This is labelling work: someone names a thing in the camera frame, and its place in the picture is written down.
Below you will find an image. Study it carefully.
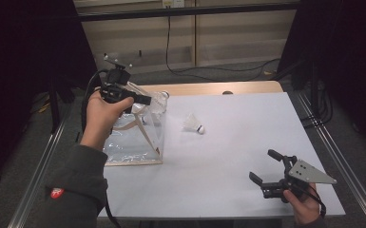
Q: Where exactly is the person's left hand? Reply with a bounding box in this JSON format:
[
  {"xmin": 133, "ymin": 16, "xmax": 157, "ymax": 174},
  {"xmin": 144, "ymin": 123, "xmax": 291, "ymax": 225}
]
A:
[{"xmin": 80, "ymin": 91, "xmax": 136, "ymax": 151}]

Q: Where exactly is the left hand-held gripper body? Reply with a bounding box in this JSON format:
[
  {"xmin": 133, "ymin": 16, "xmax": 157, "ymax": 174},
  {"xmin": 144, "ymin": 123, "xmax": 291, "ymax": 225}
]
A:
[{"xmin": 99, "ymin": 52, "xmax": 137, "ymax": 105}]

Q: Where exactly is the person's right hand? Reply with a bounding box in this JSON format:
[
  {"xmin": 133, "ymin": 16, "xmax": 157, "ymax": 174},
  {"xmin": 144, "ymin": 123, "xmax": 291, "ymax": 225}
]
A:
[{"xmin": 281, "ymin": 183, "xmax": 322, "ymax": 226}]

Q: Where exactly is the bundle of black cables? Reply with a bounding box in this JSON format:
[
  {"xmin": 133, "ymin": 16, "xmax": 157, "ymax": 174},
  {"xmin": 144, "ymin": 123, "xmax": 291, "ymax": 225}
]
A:
[{"xmin": 300, "ymin": 79, "xmax": 334, "ymax": 129}]

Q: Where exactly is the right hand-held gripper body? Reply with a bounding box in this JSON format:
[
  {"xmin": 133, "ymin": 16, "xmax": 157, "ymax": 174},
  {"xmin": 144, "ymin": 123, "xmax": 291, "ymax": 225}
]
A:
[{"xmin": 260, "ymin": 159, "xmax": 337, "ymax": 203}]

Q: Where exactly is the long black wall cable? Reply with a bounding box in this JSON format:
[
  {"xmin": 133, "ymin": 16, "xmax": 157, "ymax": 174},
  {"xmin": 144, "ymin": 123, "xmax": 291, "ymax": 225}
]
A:
[{"xmin": 165, "ymin": 6, "xmax": 282, "ymax": 83}]

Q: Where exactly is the black metal stand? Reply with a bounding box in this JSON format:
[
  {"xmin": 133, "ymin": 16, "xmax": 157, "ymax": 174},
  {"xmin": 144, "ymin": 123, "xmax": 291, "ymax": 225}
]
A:
[{"xmin": 46, "ymin": 72, "xmax": 77, "ymax": 134}]

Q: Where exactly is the metal floor rail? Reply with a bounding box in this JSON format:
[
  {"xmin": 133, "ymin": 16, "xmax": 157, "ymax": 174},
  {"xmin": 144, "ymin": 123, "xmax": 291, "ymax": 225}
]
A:
[
  {"xmin": 8, "ymin": 104, "xmax": 74, "ymax": 228},
  {"xmin": 296, "ymin": 91, "xmax": 366, "ymax": 228}
]

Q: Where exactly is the wall power socket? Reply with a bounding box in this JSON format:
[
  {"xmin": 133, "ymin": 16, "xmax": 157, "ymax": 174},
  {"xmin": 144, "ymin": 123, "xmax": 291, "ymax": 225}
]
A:
[{"xmin": 162, "ymin": 0, "xmax": 185, "ymax": 9}]

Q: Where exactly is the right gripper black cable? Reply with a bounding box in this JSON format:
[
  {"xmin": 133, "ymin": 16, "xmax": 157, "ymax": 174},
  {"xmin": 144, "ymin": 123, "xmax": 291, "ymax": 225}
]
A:
[{"xmin": 293, "ymin": 181, "xmax": 327, "ymax": 219}]

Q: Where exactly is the black horizontal bar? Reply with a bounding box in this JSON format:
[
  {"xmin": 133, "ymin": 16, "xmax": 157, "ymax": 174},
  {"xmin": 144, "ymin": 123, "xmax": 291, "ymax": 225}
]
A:
[{"xmin": 77, "ymin": 3, "xmax": 300, "ymax": 23}]

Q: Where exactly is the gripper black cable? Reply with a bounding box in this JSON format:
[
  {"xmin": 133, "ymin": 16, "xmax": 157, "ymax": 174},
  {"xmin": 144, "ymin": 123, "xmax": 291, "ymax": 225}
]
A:
[
  {"xmin": 81, "ymin": 68, "xmax": 122, "ymax": 228},
  {"xmin": 293, "ymin": 181, "xmax": 327, "ymax": 219}
]

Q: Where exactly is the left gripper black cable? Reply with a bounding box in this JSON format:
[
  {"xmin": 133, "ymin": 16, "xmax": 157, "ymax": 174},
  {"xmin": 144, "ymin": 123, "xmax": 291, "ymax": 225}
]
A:
[{"xmin": 81, "ymin": 68, "xmax": 122, "ymax": 228}]

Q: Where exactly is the clear plastic wooden-framed box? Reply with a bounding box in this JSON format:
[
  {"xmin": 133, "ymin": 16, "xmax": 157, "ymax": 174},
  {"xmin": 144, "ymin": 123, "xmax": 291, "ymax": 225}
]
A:
[{"xmin": 103, "ymin": 80, "xmax": 169, "ymax": 167}]

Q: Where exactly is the dark curtain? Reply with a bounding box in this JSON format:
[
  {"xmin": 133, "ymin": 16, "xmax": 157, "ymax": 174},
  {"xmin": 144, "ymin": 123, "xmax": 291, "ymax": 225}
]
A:
[
  {"xmin": 0, "ymin": 0, "xmax": 99, "ymax": 191},
  {"xmin": 279, "ymin": 0, "xmax": 366, "ymax": 156}
]

